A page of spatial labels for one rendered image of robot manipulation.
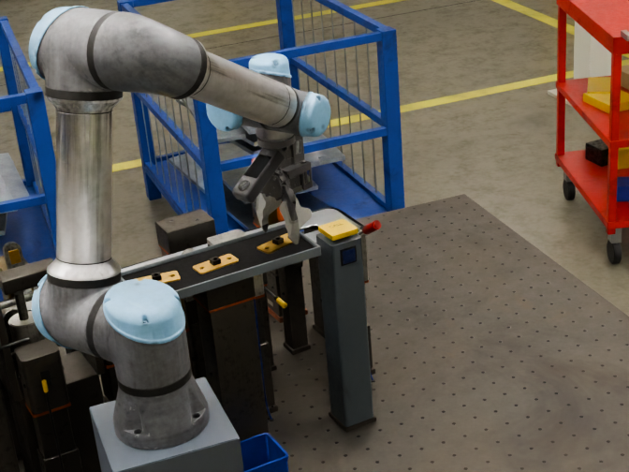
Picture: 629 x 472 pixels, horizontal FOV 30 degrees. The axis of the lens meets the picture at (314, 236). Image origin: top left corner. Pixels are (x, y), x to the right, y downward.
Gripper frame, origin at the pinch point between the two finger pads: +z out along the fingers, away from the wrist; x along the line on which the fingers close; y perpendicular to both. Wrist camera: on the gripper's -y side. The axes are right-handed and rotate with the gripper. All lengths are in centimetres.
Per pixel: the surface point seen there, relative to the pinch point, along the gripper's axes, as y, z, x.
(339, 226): 13.1, 2.0, -3.7
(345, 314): 10.3, 19.9, -6.8
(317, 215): 37, 18, 30
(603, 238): 240, 118, 84
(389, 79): 176, 42, 139
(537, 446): 30, 48, -40
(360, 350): 13.0, 29.6, -7.5
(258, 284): 2.8, 15.8, 11.2
